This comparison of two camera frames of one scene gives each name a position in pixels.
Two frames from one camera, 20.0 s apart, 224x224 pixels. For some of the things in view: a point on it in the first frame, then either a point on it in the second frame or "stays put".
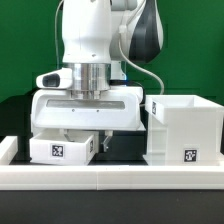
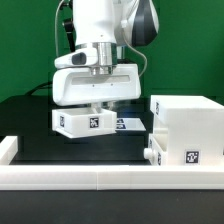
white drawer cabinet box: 183,130 stays put
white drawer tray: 56,148 to 157,151
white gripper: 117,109 to 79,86
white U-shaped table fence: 104,177 stays put
